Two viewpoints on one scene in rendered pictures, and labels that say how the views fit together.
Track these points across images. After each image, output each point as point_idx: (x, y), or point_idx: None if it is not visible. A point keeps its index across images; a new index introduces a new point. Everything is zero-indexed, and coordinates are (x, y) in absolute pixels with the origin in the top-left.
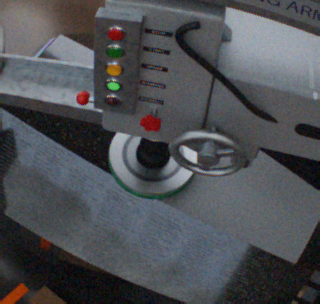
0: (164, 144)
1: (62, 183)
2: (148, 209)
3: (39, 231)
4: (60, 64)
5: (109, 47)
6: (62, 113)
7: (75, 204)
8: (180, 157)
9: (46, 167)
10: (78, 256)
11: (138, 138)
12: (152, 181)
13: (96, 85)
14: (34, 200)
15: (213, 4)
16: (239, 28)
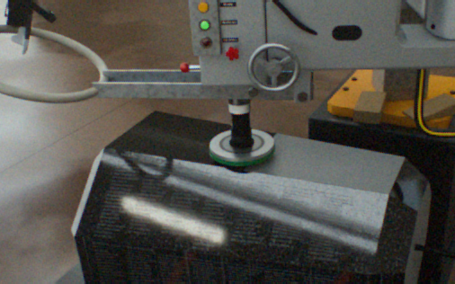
0: (247, 121)
1: (173, 187)
2: (245, 181)
3: (150, 242)
4: (163, 71)
5: None
6: (170, 94)
7: (185, 200)
8: (255, 77)
9: (157, 180)
10: (189, 251)
11: (229, 137)
12: (244, 153)
13: (193, 29)
14: (146, 213)
15: None
16: None
